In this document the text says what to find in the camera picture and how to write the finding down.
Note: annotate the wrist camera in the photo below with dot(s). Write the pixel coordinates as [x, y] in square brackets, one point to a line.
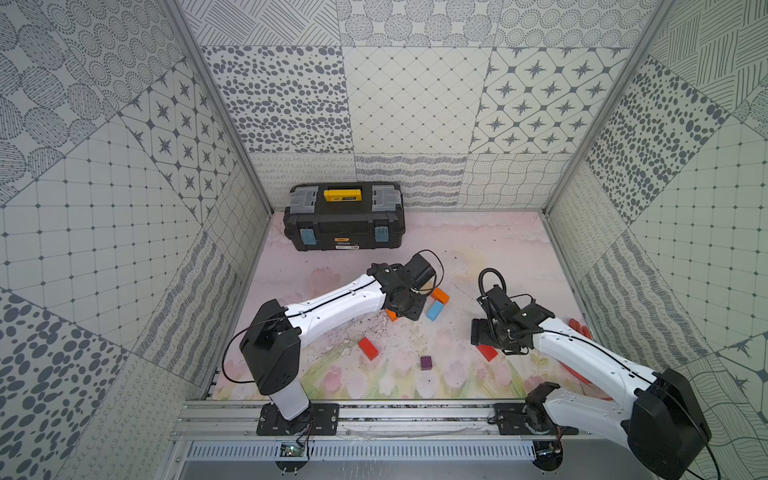
[497, 305]
[418, 272]

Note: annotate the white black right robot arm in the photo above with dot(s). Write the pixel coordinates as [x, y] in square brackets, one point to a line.
[655, 415]

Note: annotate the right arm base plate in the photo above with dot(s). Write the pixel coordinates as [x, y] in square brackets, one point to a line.
[515, 418]

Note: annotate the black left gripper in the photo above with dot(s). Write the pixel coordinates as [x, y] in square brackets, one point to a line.
[409, 302]

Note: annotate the aluminium rail frame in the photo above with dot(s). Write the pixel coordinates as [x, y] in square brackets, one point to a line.
[367, 422]

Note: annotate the red work glove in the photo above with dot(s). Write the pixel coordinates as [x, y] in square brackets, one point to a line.
[577, 327]

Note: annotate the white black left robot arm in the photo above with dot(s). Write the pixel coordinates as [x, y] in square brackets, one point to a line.
[272, 344]

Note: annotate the purple cube block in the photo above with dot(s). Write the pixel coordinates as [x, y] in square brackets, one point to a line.
[426, 362]

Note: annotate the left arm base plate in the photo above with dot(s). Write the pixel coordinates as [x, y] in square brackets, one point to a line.
[320, 419]

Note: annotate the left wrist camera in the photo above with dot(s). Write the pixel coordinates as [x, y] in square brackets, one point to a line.
[418, 272]

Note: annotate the light blue block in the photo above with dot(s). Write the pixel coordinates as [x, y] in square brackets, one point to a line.
[434, 310]

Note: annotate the black plastic toolbox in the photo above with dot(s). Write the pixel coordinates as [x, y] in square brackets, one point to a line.
[345, 216]

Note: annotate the red block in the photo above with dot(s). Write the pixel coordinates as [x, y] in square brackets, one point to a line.
[488, 353]
[368, 349]

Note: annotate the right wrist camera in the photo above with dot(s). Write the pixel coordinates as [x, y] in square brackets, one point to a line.
[497, 305]

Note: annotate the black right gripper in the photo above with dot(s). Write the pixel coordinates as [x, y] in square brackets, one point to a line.
[479, 335]

